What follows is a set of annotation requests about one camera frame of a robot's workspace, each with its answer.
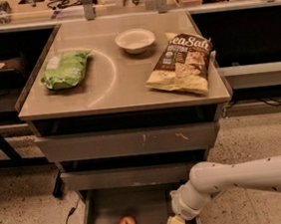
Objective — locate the dark box on shelf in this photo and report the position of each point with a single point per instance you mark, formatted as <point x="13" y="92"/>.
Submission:
<point x="12" y="67"/>

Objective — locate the middle grey drawer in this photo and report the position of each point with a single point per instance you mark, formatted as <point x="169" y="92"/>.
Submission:
<point x="128" y="176"/>

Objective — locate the brown sea salt chip bag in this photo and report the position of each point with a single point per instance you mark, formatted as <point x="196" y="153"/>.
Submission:
<point x="183" y="65"/>

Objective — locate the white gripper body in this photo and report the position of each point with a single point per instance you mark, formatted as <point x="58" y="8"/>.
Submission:
<point x="182" y="206"/>

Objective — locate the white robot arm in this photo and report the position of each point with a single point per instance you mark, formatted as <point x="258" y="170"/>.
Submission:
<point x="208" y="180"/>

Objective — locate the grey drawer cabinet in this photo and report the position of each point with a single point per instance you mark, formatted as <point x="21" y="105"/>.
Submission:
<point x="113" y="95"/>

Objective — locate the black table leg frame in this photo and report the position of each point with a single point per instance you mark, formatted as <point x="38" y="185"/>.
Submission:
<point x="17" y="145"/>

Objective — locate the open bottom grey drawer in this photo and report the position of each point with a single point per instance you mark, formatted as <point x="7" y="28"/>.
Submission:
<point x="146" y="204"/>

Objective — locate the top grey drawer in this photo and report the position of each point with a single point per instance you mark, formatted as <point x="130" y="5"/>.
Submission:
<point x="128" y="142"/>

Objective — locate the white bowl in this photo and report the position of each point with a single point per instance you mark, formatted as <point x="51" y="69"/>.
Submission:
<point x="135" y="41"/>

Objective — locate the green snack bag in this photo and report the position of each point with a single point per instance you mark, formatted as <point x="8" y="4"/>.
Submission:
<point x="65" y="70"/>

